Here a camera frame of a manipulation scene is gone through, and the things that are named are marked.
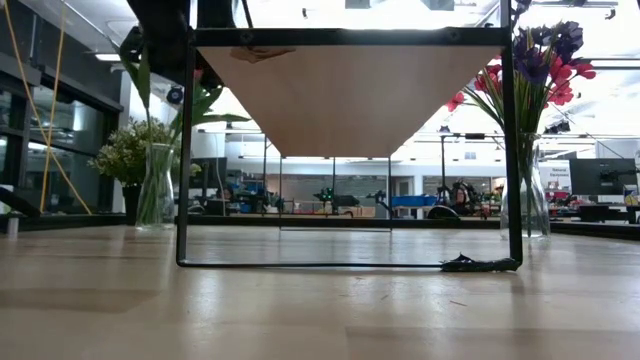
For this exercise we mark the black tape lump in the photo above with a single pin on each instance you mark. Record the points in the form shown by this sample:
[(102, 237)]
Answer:
[(475, 265)]

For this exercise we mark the potted green plant white blossoms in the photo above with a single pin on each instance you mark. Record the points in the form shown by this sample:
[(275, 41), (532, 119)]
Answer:
[(120, 155)]

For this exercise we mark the white wall sign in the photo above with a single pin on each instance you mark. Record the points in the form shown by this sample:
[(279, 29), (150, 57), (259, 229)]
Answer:
[(556, 175)]

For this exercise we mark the pink artificial tulip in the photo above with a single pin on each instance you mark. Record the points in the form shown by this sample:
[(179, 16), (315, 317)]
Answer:
[(143, 80)]

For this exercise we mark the blue background bin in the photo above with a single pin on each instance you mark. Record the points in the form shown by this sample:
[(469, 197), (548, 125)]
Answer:
[(407, 201)]

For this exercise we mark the purple artificial flower bunch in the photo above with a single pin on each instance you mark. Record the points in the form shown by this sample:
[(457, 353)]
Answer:
[(532, 65)]

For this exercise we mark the black background robot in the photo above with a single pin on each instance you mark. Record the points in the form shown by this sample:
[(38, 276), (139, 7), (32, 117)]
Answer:
[(252, 201), (336, 198)]

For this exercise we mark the ceiling light strip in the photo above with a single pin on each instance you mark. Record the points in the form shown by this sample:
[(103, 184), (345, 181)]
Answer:
[(107, 57)]

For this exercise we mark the round black wall speaker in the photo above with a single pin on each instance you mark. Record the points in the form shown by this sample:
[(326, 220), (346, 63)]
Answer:
[(174, 95)]

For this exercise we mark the clear glass vase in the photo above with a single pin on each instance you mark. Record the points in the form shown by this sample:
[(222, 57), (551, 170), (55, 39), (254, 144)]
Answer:
[(536, 200), (156, 195)]

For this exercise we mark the black ceiling spotlight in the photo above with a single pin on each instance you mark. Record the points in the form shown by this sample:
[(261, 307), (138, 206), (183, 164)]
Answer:
[(557, 126)]

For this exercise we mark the black aluminium table frame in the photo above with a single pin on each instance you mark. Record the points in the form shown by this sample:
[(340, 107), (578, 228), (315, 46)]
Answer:
[(325, 221)]

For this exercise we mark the red artificial flower bunch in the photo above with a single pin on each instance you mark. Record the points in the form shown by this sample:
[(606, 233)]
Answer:
[(561, 75), (487, 80)]

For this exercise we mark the dark computer monitor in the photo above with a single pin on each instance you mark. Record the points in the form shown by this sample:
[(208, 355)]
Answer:
[(602, 176)]

